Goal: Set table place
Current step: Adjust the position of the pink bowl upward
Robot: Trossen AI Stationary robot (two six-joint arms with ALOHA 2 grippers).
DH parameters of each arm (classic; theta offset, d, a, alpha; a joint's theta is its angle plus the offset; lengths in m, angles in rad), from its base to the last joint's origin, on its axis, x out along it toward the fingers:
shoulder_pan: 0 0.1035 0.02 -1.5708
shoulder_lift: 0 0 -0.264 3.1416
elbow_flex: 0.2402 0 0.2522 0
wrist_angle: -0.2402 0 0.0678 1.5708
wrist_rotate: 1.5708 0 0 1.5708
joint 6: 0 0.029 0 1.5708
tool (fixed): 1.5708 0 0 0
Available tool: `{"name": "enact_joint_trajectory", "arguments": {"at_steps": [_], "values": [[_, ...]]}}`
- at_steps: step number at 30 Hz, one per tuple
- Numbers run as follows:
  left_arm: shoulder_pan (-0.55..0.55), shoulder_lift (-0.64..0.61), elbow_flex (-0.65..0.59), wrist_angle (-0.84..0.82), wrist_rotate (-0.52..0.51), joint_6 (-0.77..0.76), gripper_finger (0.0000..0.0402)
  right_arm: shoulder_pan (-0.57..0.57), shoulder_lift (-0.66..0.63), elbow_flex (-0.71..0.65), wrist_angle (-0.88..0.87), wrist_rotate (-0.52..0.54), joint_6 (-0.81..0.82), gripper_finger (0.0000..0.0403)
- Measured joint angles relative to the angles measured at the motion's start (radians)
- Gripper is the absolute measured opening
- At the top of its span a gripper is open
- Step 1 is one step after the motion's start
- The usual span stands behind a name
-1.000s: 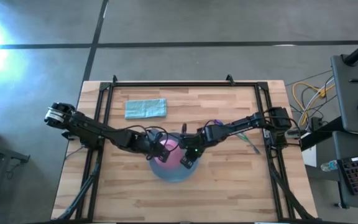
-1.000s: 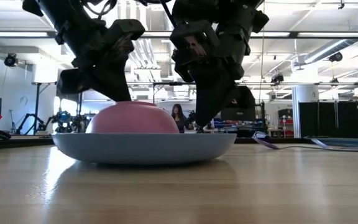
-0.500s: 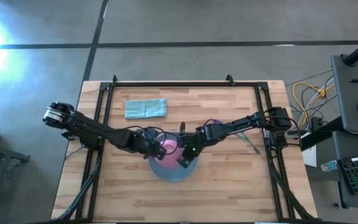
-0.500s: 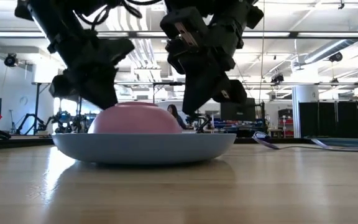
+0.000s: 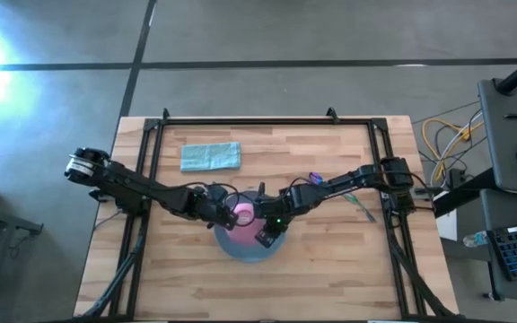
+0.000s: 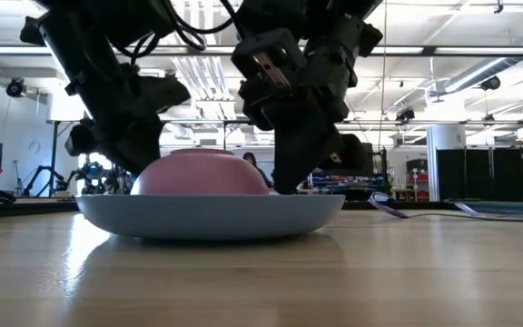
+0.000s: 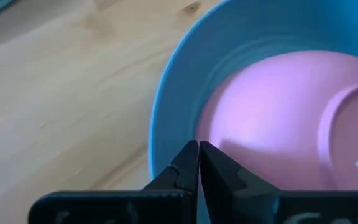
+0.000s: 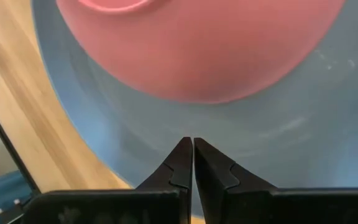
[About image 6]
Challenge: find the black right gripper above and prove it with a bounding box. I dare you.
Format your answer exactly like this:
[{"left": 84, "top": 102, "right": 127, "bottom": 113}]
[{"left": 238, "top": 26, "right": 376, "bottom": 195}]

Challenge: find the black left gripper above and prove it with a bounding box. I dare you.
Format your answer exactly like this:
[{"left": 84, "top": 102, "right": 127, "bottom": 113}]
[{"left": 19, "top": 11, "right": 163, "bottom": 176}]

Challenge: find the pink bowl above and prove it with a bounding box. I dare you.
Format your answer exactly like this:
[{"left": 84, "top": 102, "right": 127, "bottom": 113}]
[{"left": 130, "top": 148, "right": 271, "bottom": 197}]

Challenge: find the blue-grey plate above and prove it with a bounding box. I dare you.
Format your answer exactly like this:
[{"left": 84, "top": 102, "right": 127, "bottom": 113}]
[{"left": 75, "top": 193, "right": 347, "bottom": 241}]

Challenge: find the person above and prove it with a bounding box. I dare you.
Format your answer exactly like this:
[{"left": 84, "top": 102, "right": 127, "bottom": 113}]
[{"left": 242, "top": 152, "right": 274, "bottom": 190}]

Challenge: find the red tool cart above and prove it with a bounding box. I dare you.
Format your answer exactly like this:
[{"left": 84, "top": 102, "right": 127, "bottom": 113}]
[{"left": 406, "top": 158, "right": 429, "bottom": 201}]

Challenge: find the white column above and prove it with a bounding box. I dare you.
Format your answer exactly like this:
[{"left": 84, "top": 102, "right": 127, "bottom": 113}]
[{"left": 426, "top": 93, "right": 467, "bottom": 203}]

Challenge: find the blue-grey mat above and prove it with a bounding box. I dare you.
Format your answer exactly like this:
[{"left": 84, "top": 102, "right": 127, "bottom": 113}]
[{"left": 445, "top": 201, "right": 523, "bottom": 219}]

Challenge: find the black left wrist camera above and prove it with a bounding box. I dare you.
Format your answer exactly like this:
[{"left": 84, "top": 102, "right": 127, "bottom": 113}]
[{"left": 143, "top": 74, "right": 192, "bottom": 114}]

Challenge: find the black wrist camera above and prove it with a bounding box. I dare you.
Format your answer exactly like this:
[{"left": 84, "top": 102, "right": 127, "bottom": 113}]
[
  {"left": 143, "top": 74, "right": 192, "bottom": 114},
  {"left": 232, "top": 28, "right": 308, "bottom": 92}
]

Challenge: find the black metal rig frame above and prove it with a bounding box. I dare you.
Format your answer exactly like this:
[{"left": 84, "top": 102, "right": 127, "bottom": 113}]
[{"left": 46, "top": 118, "right": 85, "bottom": 197}]

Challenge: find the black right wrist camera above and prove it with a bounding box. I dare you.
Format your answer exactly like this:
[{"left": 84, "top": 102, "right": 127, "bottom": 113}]
[{"left": 232, "top": 28, "right": 308, "bottom": 92}]

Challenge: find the black left wrist camera cable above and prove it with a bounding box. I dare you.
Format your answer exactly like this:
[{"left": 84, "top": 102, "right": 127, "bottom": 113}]
[{"left": 115, "top": 0, "right": 244, "bottom": 60}]

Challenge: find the black overhead frame bar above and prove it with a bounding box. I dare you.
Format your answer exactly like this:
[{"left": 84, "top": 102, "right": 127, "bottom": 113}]
[{"left": 0, "top": 44, "right": 523, "bottom": 57}]

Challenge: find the black partition wall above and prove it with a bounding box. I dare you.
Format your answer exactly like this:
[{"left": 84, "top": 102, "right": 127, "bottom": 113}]
[{"left": 437, "top": 147, "right": 523, "bottom": 203}]

